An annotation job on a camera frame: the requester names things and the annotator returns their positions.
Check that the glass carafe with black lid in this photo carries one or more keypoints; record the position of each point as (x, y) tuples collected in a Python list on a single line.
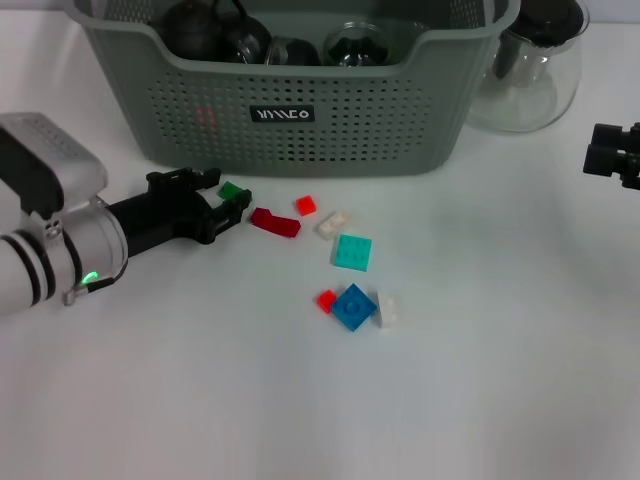
[(530, 100)]

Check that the teal square toy plate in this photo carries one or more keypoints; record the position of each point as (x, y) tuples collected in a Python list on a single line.
[(352, 252)]

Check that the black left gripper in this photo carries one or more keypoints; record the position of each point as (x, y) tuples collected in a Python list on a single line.
[(160, 215)]

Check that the translucent green brick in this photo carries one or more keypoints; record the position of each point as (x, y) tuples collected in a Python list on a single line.
[(231, 190)]

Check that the white toy brick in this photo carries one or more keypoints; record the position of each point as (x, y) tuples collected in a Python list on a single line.
[(390, 309), (334, 224)]

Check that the small red toy brick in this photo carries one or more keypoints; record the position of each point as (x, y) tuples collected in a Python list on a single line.
[(326, 300), (306, 205)]

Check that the dark clay teapot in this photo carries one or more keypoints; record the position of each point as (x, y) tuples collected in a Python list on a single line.
[(192, 30)]

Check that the grey-green perforated storage bin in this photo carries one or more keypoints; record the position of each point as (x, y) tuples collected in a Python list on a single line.
[(350, 140)]

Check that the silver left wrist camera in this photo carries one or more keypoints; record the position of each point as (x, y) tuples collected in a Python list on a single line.
[(50, 165)]

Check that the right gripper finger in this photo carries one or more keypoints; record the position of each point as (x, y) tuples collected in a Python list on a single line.
[(600, 160), (605, 136)]

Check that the dark red long brick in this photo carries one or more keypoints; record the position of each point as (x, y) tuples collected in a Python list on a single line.
[(272, 222)]

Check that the blue square toy plate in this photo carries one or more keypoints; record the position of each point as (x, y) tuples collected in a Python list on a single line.
[(354, 307)]

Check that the glass teacup with black holder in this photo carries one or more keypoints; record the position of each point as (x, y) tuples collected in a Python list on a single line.
[(356, 50), (250, 37), (300, 52)]

